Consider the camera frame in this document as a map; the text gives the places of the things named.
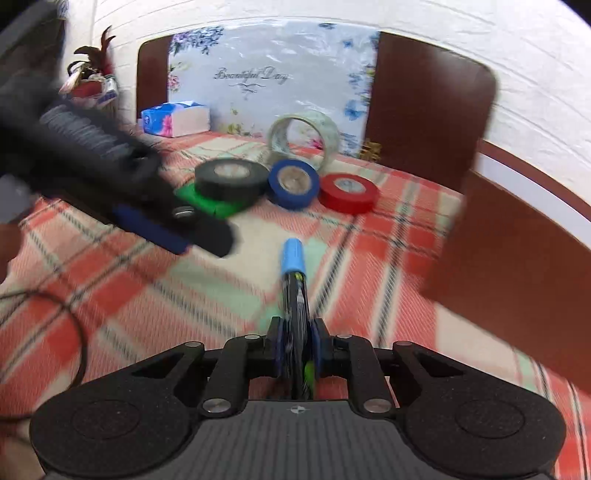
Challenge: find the blue electrical tape roll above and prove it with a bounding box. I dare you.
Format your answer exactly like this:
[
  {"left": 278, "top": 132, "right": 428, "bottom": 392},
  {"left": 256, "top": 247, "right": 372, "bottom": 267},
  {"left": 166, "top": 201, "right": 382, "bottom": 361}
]
[{"left": 267, "top": 159, "right": 320, "bottom": 211}]

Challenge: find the black cable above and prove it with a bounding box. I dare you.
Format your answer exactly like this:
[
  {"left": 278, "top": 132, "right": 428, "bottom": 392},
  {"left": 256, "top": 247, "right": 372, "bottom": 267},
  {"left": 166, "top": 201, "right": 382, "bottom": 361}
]
[{"left": 0, "top": 289, "right": 89, "bottom": 421}]

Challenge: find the clear packing tape roll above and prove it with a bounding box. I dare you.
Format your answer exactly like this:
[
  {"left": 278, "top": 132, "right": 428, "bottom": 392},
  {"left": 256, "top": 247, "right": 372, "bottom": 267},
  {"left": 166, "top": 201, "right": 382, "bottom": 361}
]
[{"left": 267, "top": 110, "right": 341, "bottom": 172}]

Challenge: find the black electrical tape roll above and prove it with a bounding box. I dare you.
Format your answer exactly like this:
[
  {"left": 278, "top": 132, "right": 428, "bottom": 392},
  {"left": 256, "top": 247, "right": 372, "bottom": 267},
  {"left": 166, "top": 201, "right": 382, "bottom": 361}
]
[{"left": 194, "top": 158, "right": 270, "bottom": 203}]

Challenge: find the floral plastic bedding bag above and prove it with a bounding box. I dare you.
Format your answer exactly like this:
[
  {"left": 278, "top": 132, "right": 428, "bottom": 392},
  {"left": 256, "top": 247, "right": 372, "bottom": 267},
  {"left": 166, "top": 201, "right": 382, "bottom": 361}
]
[{"left": 167, "top": 20, "right": 380, "bottom": 156}]

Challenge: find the green packet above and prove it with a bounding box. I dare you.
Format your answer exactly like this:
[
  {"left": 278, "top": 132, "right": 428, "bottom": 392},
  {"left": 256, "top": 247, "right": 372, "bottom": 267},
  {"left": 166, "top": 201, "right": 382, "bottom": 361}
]
[{"left": 174, "top": 183, "right": 252, "bottom": 219}]

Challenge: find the red feather decoration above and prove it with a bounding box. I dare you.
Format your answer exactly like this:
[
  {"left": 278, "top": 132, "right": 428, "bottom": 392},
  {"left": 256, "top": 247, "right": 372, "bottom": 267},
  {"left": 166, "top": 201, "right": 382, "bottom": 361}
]
[{"left": 59, "top": 27, "right": 119, "bottom": 118}]

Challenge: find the red electrical tape roll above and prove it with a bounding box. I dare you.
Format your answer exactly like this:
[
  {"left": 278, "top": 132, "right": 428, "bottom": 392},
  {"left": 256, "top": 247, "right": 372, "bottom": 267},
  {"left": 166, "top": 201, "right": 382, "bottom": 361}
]
[{"left": 318, "top": 173, "right": 380, "bottom": 215}]

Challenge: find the brown cardboard shoe box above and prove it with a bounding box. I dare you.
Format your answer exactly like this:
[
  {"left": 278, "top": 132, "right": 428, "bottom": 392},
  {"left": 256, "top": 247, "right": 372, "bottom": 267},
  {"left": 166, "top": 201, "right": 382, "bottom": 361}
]
[{"left": 423, "top": 141, "right": 590, "bottom": 391}]

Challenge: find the person's left hand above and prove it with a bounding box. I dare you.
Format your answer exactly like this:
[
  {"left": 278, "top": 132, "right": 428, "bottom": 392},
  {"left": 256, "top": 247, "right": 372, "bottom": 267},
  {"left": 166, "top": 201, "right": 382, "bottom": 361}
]
[{"left": 0, "top": 224, "right": 22, "bottom": 283}]

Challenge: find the blue capped black marker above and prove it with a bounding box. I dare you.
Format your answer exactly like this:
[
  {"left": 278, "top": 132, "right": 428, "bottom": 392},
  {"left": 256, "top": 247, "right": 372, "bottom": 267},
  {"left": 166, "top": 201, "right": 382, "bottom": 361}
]
[{"left": 280, "top": 238, "right": 315, "bottom": 401}]

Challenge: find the blue pink tissue pack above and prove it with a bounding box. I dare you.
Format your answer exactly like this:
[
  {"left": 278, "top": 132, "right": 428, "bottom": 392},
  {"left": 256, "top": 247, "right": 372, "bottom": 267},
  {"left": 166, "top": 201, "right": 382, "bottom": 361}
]
[{"left": 140, "top": 101, "right": 211, "bottom": 138}]

